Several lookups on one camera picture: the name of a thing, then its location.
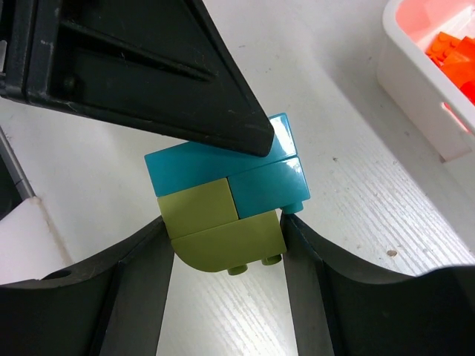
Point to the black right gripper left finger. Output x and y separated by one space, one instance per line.
111 303

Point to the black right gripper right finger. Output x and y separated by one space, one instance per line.
344 305

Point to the green lego block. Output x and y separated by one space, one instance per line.
207 234

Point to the small orange square lego plate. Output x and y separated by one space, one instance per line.
441 47

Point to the blue lego block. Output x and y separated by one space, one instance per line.
258 184

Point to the white three-compartment tray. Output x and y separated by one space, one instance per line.
441 112

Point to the left aluminium table rail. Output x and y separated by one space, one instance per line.
15 187

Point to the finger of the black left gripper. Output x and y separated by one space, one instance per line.
157 66

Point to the orange round lego piece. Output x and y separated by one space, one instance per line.
459 67

